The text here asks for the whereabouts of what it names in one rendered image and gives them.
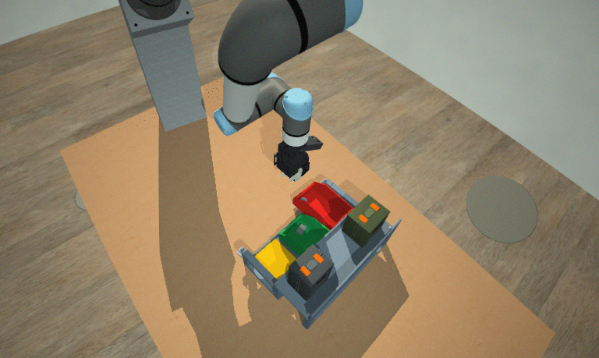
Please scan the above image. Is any dark grey tool case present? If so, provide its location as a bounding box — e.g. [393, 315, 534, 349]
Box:
[287, 244, 334, 301]

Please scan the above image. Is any green bin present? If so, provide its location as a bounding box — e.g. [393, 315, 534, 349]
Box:
[279, 214, 330, 256]

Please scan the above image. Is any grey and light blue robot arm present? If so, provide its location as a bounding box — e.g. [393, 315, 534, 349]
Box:
[126, 0, 363, 152]

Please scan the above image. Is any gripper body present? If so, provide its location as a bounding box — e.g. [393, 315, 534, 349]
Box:
[274, 141, 309, 178]

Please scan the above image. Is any red bin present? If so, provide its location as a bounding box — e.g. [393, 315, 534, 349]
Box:
[293, 182, 353, 230]

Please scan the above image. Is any olive green tool case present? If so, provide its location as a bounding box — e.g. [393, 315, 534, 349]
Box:
[342, 194, 390, 248]

